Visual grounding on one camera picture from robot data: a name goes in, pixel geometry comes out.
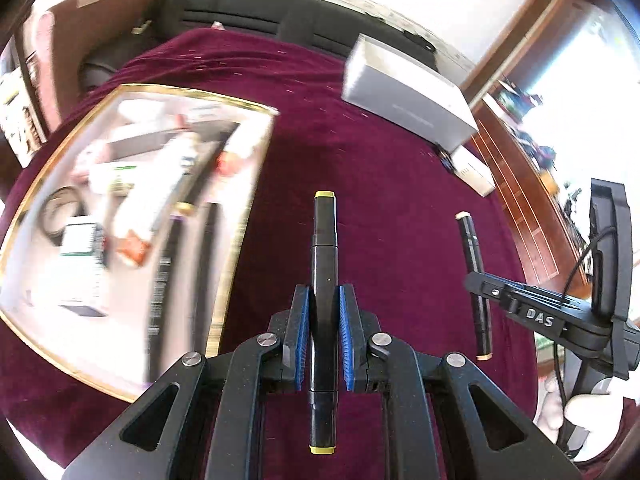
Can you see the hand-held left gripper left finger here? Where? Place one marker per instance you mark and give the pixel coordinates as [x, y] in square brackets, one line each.
[301, 340]

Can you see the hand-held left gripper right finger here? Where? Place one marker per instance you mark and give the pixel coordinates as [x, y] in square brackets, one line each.
[347, 340]

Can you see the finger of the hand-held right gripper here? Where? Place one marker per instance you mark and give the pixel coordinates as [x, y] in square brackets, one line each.
[540, 317]

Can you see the black marker yellow cap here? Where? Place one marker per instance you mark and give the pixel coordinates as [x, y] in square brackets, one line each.
[324, 240]

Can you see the black marker purple cap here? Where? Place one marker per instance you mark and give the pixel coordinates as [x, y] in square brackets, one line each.
[165, 270]

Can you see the orange white medicine box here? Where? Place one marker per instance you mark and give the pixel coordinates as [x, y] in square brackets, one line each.
[145, 200]

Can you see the blue white medicine box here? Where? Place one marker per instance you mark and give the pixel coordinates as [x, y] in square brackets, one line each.
[82, 270]

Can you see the gold-rimmed white box tray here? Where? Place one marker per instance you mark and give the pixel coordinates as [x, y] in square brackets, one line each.
[32, 280]

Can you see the brown tape roll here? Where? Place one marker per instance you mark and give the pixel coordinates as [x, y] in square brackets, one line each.
[46, 215]

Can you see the person's right hand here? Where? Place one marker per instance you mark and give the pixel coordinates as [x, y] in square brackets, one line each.
[595, 420]

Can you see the brown wooden furniture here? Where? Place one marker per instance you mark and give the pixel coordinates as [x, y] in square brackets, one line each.
[525, 185]

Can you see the small cream box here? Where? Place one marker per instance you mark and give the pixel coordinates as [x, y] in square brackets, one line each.
[472, 170]

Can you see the small dark object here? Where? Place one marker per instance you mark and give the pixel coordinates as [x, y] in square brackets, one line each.
[444, 161]

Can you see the large grey cardboard box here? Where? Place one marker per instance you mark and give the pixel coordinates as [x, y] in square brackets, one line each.
[410, 95]

